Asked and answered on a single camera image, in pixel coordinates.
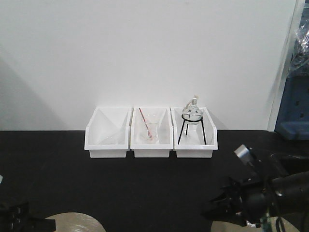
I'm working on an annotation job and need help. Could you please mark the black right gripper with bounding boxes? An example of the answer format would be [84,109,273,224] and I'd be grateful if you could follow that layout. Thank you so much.
[201,177,248,226]

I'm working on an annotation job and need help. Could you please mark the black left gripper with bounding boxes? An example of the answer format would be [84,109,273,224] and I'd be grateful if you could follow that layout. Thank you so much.
[0,202,56,232]

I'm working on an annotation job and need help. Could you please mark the beige round plate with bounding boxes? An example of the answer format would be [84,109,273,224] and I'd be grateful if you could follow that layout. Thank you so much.
[46,212,106,232]

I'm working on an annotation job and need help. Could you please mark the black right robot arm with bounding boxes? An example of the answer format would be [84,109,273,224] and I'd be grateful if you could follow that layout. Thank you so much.
[201,145,309,232]

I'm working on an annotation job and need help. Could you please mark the black lab sink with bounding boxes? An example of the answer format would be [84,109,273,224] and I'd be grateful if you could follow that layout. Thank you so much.
[269,153,309,176]

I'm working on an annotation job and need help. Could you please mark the right white plastic bin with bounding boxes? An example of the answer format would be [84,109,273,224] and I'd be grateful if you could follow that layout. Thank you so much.
[170,107,218,158]

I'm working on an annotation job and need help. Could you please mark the white plastic bin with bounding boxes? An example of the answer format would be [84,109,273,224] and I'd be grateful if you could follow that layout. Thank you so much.
[130,107,174,158]
[170,107,218,158]
[84,107,132,159]

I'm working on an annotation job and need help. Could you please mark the glass alcohol lamp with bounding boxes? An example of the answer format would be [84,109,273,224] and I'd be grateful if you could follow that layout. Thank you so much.
[182,95,203,125]

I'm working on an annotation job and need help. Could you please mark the blue pegboard drying rack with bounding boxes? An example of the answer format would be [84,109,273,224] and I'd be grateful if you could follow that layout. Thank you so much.
[275,1,309,141]

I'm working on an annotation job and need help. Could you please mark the middle white plastic bin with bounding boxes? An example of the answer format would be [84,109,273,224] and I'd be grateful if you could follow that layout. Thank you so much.
[130,107,174,158]

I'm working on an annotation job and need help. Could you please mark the red glass stirring rod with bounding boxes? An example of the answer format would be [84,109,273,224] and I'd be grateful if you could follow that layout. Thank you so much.
[139,108,153,139]

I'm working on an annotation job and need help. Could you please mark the glass beaker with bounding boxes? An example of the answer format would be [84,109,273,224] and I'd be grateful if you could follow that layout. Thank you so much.
[141,114,159,144]

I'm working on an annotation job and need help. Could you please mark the left white plastic bin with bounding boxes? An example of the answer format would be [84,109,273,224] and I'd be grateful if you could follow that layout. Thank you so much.
[84,107,132,159]

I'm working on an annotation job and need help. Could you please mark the plastic bag of pegs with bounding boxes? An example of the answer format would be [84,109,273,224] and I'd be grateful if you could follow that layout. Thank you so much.
[289,19,309,74]

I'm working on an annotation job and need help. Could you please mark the black wire tripod stand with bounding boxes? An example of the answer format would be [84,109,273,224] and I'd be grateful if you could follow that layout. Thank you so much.
[177,113,207,145]

